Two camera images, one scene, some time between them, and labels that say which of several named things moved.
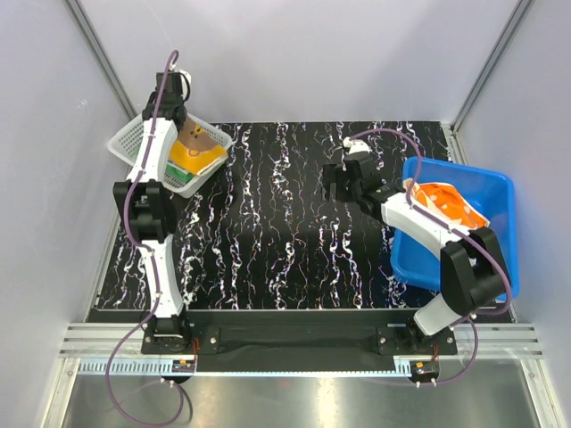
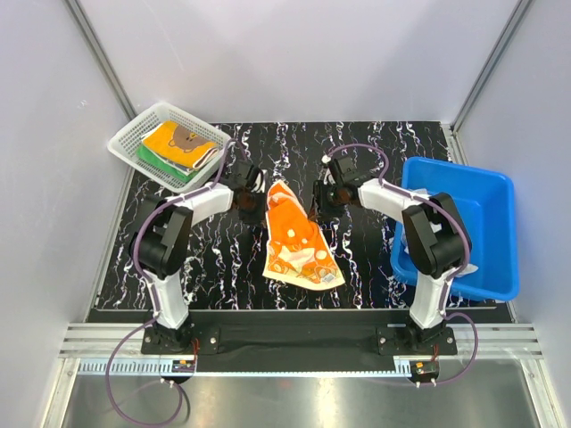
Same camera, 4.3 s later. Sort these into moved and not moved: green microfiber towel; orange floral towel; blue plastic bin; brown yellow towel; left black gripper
Moved: left black gripper; orange floral towel; brown yellow towel
Not moved: blue plastic bin; green microfiber towel
